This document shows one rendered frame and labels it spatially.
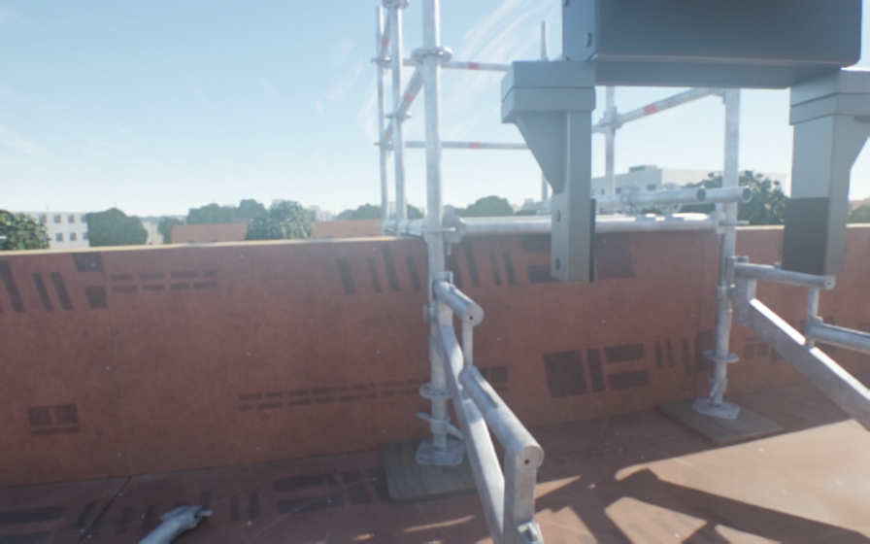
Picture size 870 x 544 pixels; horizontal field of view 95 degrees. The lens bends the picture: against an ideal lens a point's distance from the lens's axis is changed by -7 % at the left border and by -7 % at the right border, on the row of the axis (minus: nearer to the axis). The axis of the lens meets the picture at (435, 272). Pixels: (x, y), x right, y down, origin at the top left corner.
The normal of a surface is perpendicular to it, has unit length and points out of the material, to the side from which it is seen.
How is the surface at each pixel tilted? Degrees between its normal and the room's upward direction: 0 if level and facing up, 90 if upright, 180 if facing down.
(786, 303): 90
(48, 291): 90
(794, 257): 90
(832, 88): 90
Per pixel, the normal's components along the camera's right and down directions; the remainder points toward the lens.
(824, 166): -1.00, 0.03
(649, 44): 0.03, 0.12
